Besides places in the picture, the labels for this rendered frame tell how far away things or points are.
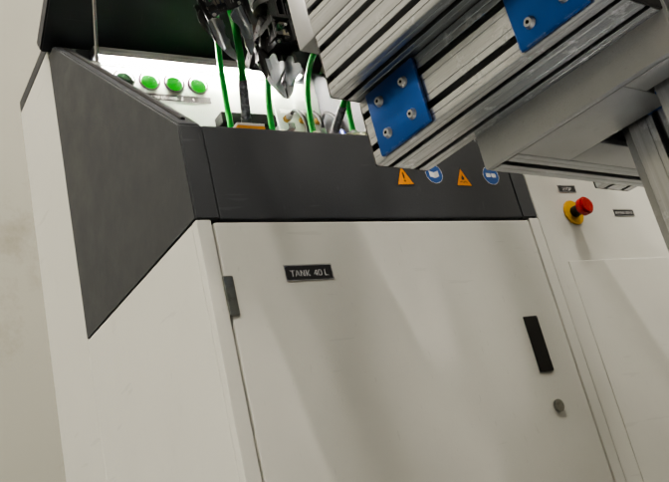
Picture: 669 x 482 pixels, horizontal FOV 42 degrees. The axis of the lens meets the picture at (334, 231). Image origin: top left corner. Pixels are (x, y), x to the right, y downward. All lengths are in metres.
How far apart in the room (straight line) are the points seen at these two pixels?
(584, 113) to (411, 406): 0.57
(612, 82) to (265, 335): 0.60
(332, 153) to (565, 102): 0.56
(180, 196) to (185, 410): 0.32
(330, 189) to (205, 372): 0.37
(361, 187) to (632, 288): 0.62
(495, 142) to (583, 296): 0.68
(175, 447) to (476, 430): 0.47
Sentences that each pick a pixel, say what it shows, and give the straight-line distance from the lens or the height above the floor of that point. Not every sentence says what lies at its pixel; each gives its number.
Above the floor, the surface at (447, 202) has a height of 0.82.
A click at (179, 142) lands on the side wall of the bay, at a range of 1.34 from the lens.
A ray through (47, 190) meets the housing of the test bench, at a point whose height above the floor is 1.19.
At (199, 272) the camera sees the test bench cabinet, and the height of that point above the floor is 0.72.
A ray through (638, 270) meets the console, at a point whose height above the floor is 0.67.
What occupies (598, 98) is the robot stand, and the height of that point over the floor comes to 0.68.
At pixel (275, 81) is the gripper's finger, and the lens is 1.76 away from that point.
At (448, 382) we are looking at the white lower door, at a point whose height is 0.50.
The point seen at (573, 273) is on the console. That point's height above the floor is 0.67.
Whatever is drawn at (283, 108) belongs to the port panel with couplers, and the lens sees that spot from 2.18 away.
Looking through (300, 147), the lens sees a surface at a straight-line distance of 1.42.
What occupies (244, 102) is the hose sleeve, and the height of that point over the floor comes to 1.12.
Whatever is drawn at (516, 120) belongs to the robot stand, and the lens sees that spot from 1.03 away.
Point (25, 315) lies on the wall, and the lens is 3.47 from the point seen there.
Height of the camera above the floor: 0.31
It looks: 19 degrees up
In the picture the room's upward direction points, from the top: 14 degrees counter-clockwise
